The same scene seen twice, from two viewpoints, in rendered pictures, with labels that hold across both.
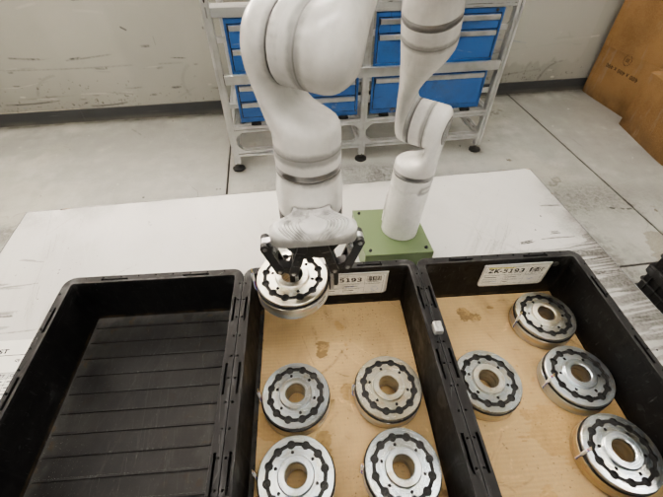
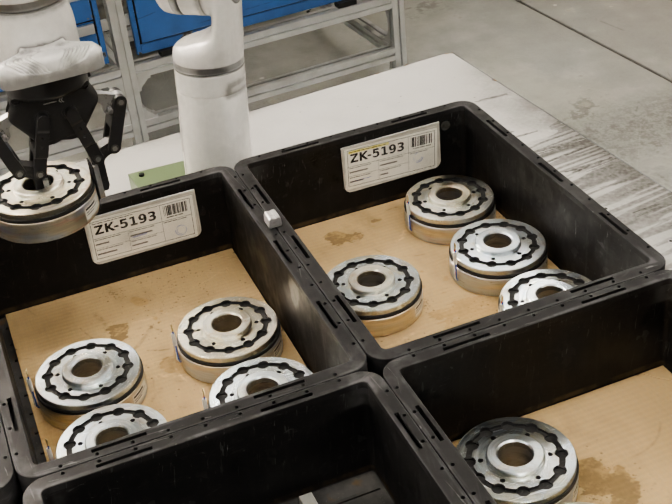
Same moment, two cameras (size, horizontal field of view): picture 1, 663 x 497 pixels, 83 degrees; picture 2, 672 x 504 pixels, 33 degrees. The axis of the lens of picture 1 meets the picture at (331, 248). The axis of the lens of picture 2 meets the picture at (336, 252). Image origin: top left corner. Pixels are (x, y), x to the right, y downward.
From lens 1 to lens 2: 0.67 m
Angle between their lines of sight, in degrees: 17
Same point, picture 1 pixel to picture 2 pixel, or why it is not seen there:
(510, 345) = (410, 253)
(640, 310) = (646, 199)
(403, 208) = (209, 128)
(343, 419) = (172, 392)
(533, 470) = not seen: hidden behind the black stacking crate
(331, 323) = (126, 302)
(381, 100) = (156, 19)
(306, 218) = (38, 52)
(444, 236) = not seen: hidden behind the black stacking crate
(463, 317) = (335, 241)
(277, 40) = not seen: outside the picture
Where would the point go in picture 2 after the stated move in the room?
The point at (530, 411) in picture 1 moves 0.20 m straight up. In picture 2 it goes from (443, 310) to (436, 139)
